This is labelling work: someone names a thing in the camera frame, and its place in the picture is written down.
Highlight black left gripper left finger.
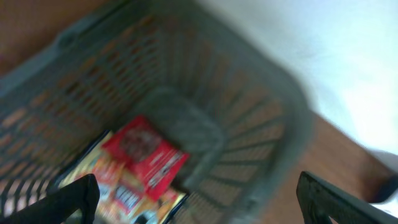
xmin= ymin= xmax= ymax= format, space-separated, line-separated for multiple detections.
xmin=1 ymin=174 xmax=100 ymax=224

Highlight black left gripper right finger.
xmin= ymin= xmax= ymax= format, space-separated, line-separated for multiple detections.
xmin=296 ymin=171 xmax=397 ymax=224

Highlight grey plastic mesh basket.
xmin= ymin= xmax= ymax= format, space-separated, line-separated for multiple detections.
xmin=1 ymin=1 xmax=313 ymax=223

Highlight red snack bag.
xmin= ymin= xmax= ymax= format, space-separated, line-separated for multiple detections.
xmin=103 ymin=115 xmax=189 ymax=200

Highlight white barcode scanner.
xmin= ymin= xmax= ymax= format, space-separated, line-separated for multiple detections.
xmin=369 ymin=151 xmax=397 ymax=218

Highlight yellow snack bag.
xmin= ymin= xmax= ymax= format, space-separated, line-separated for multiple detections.
xmin=58 ymin=131 xmax=188 ymax=224

